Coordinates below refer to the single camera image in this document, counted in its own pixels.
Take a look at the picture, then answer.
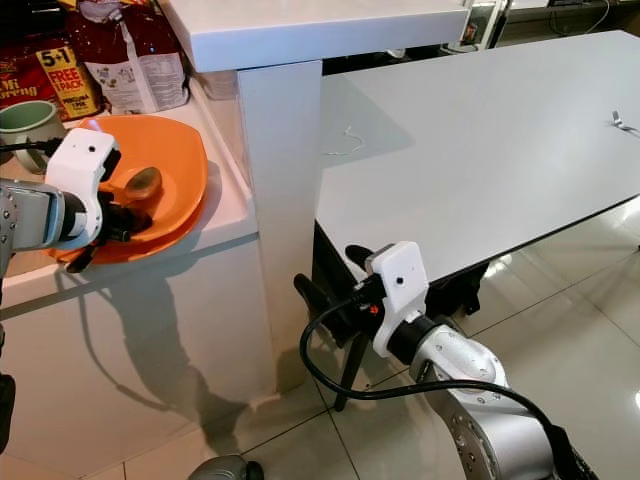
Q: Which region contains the orange plate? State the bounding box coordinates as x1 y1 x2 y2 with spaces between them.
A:
49 112 210 267

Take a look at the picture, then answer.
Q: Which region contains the white counter shelf unit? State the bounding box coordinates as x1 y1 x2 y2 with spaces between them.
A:
0 0 473 477

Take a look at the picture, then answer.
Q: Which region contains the green mug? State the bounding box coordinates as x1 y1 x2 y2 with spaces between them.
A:
0 100 68 161

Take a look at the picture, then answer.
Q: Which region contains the red and white food bag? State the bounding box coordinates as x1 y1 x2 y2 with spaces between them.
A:
60 0 192 117

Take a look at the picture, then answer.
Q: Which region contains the red instant noodle multipack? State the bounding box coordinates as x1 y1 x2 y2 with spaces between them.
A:
0 34 107 122

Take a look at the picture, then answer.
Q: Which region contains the grey dining table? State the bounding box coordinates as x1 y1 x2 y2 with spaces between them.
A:
314 30 640 288

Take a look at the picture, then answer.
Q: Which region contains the small silver metal piece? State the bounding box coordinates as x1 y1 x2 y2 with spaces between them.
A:
609 109 640 138

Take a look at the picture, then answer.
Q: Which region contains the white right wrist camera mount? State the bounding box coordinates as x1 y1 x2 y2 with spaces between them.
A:
367 240 430 360

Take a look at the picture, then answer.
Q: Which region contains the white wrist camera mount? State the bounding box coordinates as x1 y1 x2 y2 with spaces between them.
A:
367 240 430 360
44 127 117 250

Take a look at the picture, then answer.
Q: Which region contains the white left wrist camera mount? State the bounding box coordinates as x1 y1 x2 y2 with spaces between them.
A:
44 127 117 250

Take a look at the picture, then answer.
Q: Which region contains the thin white wire loop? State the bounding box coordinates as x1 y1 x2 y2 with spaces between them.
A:
324 124 367 158

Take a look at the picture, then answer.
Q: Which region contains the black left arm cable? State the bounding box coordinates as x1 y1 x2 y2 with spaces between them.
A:
0 137 62 157

